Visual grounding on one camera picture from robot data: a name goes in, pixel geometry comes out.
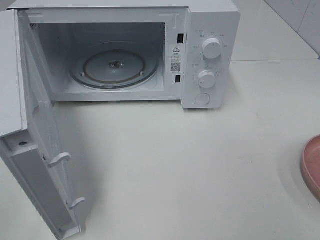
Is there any white timer knob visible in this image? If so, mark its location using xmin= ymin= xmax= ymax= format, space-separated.
xmin=197 ymin=70 xmax=217 ymax=89

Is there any glass microwave turntable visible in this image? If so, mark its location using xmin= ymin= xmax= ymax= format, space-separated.
xmin=69 ymin=41 xmax=163 ymax=90

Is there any white microwave oven body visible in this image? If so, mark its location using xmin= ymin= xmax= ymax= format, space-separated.
xmin=4 ymin=0 xmax=241 ymax=109

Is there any upper white power knob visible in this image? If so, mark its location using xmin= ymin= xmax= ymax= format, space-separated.
xmin=201 ymin=36 xmax=222 ymax=60

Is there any pink round plate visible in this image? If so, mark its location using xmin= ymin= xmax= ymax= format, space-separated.
xmin=300 ymin=135 xmax=320 ymax=201

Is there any round white door button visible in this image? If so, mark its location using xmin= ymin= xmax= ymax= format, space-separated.
xmin=195 ymin=93 xmax=211 ymax=106

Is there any white microwave door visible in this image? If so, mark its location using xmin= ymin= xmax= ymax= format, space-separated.
xmin=0 ymin=9 xmax=85 ymax=240

